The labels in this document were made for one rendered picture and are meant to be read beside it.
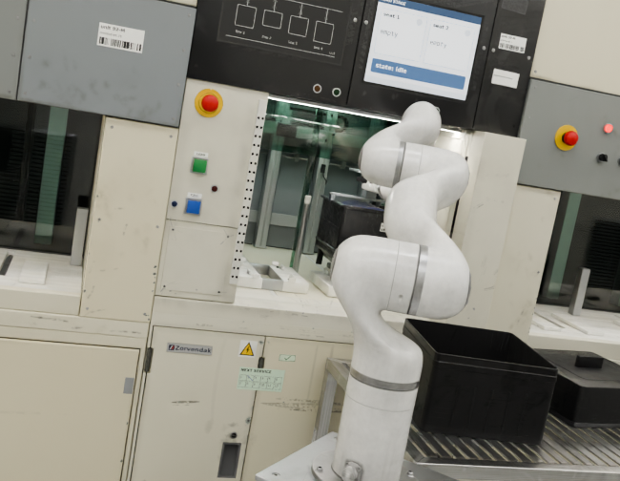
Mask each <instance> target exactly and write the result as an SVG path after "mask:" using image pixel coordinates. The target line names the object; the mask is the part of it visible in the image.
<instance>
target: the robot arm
mask: <svg viewBox="0 0 620 481"><path fill-rule="evenodd" d="M441 126H442V121H441V117H440V114H439V112H438V110H437V109H436V108H435V107H434V106H433V105H432V104H430V103H428V102H424V101H421V102H416V103H414V104H412V105H411V106H409V107H408V108H407V109H406V111H405V112H404V114H403V117H402V120H401V122H400V123H399V124H396V125H393V126H390V127H388V128H385V129H383V130H381V131H379V132H378V133H376V134H375V135H373V136H372V137H370V138H369V139H368V140H367V141H366V143H365V144H364V145H363V147H362V149H361V152H360V155H359V169H360V171H361V174H362V177H357V181H361V182H362V183H363V185H362V189H363V190H366V191H370V192H373V193H377V194H379V196H380V197H381V198H382V199H383V200H385V207H384V215H383V224H384V230H385V233H386V236H387V237H388V239H387V238H381V237H375V236H367V235H359V236H354V237H351V238H349V239H347V240H345V241H343V242H342V243H341V244H340V245H339V247H338V248H336V250H335V253H334V255H333V258H332V261H331V268H330V279H331V283H332V285H333V288H334V291H335V293H336V295H337V297H338V299H339V301H340V303H341V306H342V308H343V309H344V311H345V313H346V315H347V317H348V319H349V322H350V323H351V326H352V330H353V335H354V349H353V357H352V362H351V367H350V372H349V377H348V382H347V388H346V392H345V397H344V402H343V408H342V413H341V421H340V427H339V432H338V437H337V442H336V447H335V449H334V450H328V451H324V452H322V453H320V454H318V455H317V456H316V457H315V458H314V459H313V462H312V467H311V472H312V474H313V476H314V478H315V479H316V480H317V481H418V479H417V477H416V476H415V475H414V474H413V471H410V470H409V469H408V468H406V467H405V466H403V458H404V453H405V448H406V443H407V438H408V433H409V429H410V425H411V420H412V415H413V410H414V406H415V402H416V397H417V392H418V387H419V382H420V378H421V373H422V368H423V353H422V350H421V349H420V348H419V346H418V345H417V344H415V343H414V342H413V341H412V340H410V339H409V338H407V337H406V336H404V335H403V334H402V333H400V332H399V331H397V330H396V329H394V328H393V327H392V326H390V325H389V324H388V323H387V322H386V321H385V320H384V319H383V317H382V314H381V312H382V311H383V310H386V311H392V312H397V313H402V314H407V315H412V316H417V317H422V318H427V319H433V320H443V319H448V318H451V317H454V316H456V315H457V314H459V313H460V312H461V311H462V310H463V309H464V308H465V306H466V305H467V304H468V299H469V296H470V291H471V274H470V271H469V267H468V264H467V262H466V260H465V257H464V255H463V253H462V252H461V251H460V249H459V248H458V247H457V245H456V244H455V243H454V241H453V240H452V239H451V238H450V237H449V236H448V235H447V234H446V233H445V232H444V230H443V229H442V228H441V227H440V226H439V225H438V224H437V211H439V210H442V209H444V208H446V207H448V206H450V205H451V204H453V203H454V202H456V201H457V200H458V199H459V198H460V197H461V196H462V194H463V193H464V192H465V189H466V187H467V185H468V180H469V176H470V173H469V168H468V164H467V162H466V160H465V159H464V158H463V157H462V156H461V155H459V154H458V153H456V152H453V151H450V150H446V149H442V148H437V147H435V144H436V141H437V138H438V136H439V134H440V131H441Z"/></svg>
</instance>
